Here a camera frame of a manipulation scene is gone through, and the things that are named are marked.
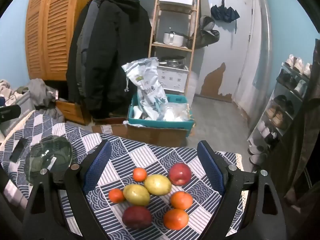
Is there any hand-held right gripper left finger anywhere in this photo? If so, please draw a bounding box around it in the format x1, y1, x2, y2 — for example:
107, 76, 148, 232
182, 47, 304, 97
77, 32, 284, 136
22, 141, 113, 240

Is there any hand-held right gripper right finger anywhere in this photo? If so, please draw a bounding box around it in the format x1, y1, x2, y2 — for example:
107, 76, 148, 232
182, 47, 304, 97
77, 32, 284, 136
197, 140, 288, 240

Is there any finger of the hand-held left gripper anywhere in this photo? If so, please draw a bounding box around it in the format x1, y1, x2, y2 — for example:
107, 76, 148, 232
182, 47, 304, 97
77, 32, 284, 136
9, 138, 28, 162
0, 104, 22, 124

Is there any clear glass bowl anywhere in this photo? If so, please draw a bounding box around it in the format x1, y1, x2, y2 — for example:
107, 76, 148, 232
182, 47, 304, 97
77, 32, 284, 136
25, 135, 73, 184

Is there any bright red apple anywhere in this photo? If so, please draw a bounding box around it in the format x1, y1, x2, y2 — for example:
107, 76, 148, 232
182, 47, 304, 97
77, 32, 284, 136
169, 163, 192, 186

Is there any small tangerine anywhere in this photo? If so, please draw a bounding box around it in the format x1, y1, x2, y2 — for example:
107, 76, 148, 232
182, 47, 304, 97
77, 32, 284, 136
132, 167, 147, 182
108, 188, 125, 204

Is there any large orange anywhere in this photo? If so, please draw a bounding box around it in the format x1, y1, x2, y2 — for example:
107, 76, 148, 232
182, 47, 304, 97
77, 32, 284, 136
170, 191, 193, 210
163, 208, 189, 230

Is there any yellow-green apple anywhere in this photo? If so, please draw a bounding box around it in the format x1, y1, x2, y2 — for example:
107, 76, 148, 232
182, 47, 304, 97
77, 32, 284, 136
123, 184, 151, 206
144, 174, 172, 196

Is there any dark red apple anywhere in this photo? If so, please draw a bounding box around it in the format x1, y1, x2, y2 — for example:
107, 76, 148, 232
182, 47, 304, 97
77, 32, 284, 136
122, 206, 153, 229

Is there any beige cloth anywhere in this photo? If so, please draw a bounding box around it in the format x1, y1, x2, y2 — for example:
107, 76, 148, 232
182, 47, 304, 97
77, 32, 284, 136
0, 79, 18, 105

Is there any grey cloth pile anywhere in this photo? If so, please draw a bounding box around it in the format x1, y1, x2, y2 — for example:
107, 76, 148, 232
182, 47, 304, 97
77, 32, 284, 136
15, 78, 65, 123

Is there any blue white patterned tablecloth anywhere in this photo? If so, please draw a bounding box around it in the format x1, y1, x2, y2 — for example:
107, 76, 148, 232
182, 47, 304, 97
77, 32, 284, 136
0, 110, 250, 240

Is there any wooden drawer unit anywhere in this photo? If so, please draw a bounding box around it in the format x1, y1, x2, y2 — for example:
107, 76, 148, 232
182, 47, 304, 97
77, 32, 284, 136
55, 100, 90, 125

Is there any clear plastic bag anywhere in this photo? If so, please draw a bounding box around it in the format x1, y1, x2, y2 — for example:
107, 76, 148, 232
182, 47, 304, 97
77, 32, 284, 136
162, 102, 192, 122

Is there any large cardboard box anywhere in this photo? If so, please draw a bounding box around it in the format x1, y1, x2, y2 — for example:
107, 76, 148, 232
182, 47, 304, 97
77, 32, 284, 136
124, 121, 189, 147

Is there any teal plastic basket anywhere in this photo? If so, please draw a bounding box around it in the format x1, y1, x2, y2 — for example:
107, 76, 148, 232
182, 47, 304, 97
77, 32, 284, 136
127, 94, 195, 132

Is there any black jacket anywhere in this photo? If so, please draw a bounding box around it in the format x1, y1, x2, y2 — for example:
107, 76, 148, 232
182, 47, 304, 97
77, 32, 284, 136
66, 0, 87, 103

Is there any group of shoes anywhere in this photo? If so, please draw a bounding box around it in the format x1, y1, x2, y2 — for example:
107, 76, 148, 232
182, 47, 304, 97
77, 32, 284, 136
249, 54, 313, 164

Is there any white printed rice bag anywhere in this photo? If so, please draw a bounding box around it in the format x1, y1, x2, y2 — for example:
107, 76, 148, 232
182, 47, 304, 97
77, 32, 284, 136
122, 57, 169, 120

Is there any wooden louvered wardrobe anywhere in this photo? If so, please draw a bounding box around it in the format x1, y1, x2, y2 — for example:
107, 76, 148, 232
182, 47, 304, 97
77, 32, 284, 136
25, 0, 100, 82

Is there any white patterned drawer box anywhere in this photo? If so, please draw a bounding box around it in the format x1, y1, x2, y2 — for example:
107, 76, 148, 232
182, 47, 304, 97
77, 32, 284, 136
157, 65, 189, 92

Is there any shoe rack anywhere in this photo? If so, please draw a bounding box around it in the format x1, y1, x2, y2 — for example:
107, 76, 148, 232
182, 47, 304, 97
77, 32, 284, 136
247, 55, 313, 165

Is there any olive hanging cloth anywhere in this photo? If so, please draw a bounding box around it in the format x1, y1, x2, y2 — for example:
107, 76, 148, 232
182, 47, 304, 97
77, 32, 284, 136
262, 37, 320, 210

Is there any grey jacket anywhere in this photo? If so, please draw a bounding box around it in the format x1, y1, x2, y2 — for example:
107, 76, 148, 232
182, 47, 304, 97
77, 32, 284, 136
75, 0, 100, 103

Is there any steel pot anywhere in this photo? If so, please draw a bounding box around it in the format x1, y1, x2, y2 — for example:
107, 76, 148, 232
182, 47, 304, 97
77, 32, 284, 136
159, 56, 186, 68

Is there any black hooded coat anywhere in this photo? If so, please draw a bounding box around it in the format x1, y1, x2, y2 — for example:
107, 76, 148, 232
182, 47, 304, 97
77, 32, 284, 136
85, 0, 153, 119

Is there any white door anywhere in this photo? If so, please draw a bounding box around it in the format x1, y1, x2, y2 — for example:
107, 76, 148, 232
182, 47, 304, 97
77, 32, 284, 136
195, 0, 255, 103

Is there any olive hanging bag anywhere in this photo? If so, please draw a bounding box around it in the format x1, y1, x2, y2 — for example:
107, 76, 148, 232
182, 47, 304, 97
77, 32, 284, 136
194, 15, 220, 50

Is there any white cooking pot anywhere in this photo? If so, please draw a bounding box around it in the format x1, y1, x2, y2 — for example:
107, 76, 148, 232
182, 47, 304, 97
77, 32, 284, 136
163, 31, 187, 47

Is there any grey vertical pipe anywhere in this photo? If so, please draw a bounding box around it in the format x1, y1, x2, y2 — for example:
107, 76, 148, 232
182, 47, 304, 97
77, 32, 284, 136
246, 0, 272, 130

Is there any dark folded umbrella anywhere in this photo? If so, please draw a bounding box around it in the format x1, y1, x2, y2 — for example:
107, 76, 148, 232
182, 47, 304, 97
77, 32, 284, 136
210, 0, 240, 34

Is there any wooden shelf rack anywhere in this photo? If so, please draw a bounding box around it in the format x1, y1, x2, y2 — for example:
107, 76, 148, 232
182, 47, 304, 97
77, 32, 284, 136
149, 0, 200, 105

